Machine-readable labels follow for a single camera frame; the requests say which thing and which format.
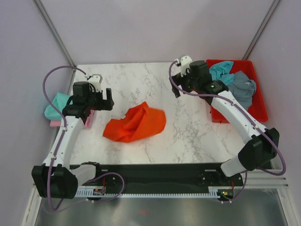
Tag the white cable duct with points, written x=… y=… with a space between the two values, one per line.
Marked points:
x=92 y=192

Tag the grey t shirt in bin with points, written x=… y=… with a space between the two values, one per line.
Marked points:
x=243 y=89

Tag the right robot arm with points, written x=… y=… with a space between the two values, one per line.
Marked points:
x=260 y=143

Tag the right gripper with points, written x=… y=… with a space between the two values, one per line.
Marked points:
x=179 y=80

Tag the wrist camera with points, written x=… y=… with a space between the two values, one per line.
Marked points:
x=184 y=63
x=96 y=80

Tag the red plastic bin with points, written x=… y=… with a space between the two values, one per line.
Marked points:
x=257 y=109

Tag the cyan t shirt in bin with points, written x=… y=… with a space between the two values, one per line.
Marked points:
x=221 y=71

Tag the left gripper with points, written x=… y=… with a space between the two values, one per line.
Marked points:
x=105 y=105

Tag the orange t shirt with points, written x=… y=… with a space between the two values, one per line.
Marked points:
x=140 y=122

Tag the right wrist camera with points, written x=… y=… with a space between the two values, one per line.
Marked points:
x=184 y=63

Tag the corner frame post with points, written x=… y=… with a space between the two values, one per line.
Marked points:
x=49 y=23
x=259 y=32

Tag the left corner frame post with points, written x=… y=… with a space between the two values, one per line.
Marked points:
x=49 y=23

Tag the folded pink t shirt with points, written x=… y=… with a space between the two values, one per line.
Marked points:
x=54 y=123

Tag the right corner frame post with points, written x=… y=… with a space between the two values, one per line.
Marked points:
x=259 y=32

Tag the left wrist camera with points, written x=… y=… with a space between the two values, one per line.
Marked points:
x=96 y=80

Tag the aluminium frame rail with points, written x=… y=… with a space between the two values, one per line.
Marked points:
x=254 y=179

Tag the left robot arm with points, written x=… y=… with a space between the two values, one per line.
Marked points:
x=54 y=178

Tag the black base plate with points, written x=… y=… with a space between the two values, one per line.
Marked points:
x=162 y=178

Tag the folded teal t shirt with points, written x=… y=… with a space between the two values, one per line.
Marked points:
x=59 y=102

